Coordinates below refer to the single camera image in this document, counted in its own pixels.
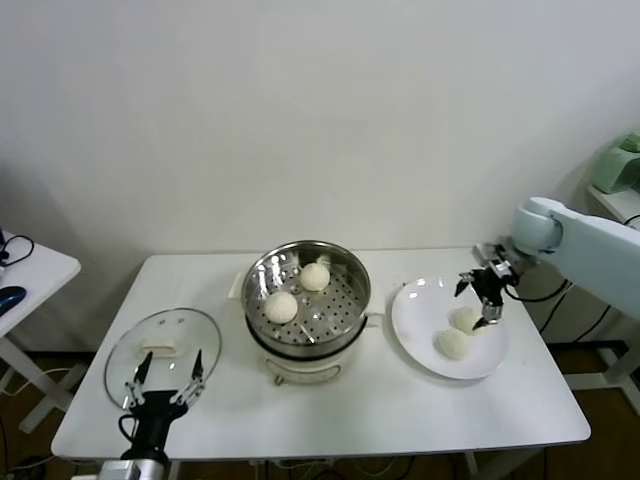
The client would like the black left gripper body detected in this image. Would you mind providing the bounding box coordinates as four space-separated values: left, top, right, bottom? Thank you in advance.
122 391 190 459

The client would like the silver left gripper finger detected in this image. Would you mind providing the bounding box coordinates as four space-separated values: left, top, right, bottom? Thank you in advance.
123 351 154 409
169 348 206 405

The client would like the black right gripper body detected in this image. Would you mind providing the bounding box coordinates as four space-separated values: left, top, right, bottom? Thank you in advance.
468 260 522 304

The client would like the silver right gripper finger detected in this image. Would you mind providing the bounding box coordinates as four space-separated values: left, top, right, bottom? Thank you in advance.
453 271 477 298
471 297 502 332

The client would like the white steamed baozi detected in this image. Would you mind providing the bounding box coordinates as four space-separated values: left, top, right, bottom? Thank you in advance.
263 291 299 325
299 262 331 293
432 328 471 360
449 305 485 335

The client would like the stainless steel steamer basket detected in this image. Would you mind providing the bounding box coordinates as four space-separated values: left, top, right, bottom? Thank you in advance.
241 239 372 360

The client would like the white round plate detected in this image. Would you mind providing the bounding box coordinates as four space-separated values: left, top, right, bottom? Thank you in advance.
391 278 511 381

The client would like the white electric cooker pot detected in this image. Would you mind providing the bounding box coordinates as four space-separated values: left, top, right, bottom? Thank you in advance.
228 269 387 387

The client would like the white side table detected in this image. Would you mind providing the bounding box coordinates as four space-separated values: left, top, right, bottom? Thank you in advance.
0 243 84 434

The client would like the blue computer mouse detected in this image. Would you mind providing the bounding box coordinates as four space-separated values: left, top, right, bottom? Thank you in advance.
0 284 27 316

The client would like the green appliance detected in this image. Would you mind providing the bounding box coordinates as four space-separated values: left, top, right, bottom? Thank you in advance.
594 130 640 195

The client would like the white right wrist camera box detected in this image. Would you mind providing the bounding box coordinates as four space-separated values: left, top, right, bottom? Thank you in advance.
472 241 507 265

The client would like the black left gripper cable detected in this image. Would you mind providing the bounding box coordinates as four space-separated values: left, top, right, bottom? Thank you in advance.
118 413 140 445

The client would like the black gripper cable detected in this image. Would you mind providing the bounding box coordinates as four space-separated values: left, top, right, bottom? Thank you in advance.
118 413 140 445
504 278 572 304

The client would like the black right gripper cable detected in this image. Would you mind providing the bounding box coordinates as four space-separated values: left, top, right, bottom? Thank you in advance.
504 278 572 304

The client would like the glass lid with white handle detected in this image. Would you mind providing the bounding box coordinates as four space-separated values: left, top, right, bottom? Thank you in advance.
103 307 224 414

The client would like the white floor cable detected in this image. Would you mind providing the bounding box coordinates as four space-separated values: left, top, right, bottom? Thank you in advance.
0 367 74 396

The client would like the black cable on side table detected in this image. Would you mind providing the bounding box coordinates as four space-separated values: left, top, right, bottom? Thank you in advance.
0 234 36 269

